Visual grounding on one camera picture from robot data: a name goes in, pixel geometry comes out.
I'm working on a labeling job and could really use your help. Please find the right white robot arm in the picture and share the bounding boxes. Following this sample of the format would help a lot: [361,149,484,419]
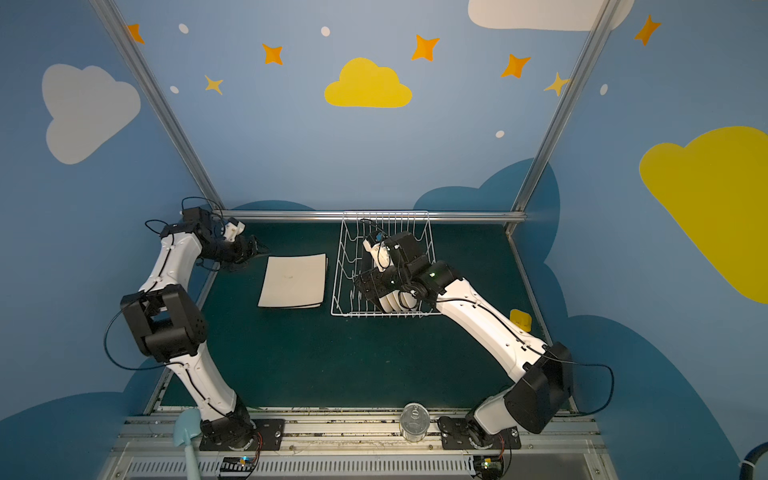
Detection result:
[354,232,573,447]

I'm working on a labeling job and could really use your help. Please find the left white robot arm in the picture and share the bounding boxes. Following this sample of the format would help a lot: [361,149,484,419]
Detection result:
[120,207,258,450]

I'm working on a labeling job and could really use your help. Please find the white round plate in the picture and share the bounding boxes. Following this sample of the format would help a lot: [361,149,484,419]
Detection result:
[393,290,413,311]
[379,292,397,313]
[398,291,419,311]
[392,291,401,313]

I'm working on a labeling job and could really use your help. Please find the black square plate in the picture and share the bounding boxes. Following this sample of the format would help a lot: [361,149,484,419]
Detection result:
[355,254,375,301]

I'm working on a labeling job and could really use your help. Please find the right circuit board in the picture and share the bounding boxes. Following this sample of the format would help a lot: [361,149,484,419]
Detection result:
[472,456,504,480]

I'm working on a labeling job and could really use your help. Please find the circuit board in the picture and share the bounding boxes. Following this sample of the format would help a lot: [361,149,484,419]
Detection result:
[217,456,258,479]
[472,456,504,480]

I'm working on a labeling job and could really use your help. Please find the left circuit board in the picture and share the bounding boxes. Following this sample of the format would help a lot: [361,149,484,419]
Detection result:
[217,456,258,479]

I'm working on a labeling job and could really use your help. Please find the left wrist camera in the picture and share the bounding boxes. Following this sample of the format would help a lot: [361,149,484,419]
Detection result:
[223,220,245,243]

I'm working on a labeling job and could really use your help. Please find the aluminium frame rail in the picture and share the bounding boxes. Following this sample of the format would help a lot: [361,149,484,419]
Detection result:
[222,210,526,224]

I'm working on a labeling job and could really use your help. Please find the white wire dish rack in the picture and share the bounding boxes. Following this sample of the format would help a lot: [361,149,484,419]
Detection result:
[330,218,438,318]

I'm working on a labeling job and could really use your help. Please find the yellow handled brush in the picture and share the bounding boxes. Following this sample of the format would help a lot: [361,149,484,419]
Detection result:
[509,309,533,333]

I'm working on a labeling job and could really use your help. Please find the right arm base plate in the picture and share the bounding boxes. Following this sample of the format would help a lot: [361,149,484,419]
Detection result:
[437,416,521,450]

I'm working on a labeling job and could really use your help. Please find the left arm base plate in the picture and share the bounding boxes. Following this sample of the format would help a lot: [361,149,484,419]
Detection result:
[199,418,286,453]

